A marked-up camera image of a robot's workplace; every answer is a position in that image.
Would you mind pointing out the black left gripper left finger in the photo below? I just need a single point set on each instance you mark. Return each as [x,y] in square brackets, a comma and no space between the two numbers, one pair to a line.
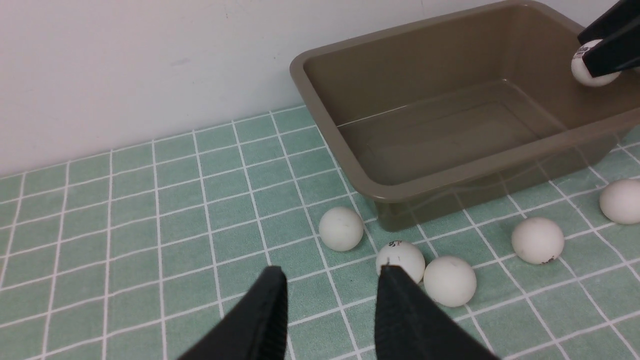
[255,329]

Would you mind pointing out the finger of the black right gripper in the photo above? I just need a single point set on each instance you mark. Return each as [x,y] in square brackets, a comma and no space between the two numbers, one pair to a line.
[617,52]
[621,14]

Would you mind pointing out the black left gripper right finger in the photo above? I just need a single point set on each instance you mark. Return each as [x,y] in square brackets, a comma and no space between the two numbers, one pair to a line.
[408,325]

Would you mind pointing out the white ping-pong ball printed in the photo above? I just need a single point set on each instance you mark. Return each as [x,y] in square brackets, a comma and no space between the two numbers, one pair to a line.
[620,201]

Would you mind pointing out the green checked tablecloth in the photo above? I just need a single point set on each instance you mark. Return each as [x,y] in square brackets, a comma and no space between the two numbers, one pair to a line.
[136,253]

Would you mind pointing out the olive green plastic bin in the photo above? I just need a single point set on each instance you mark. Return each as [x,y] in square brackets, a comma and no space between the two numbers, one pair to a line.
[451,112]

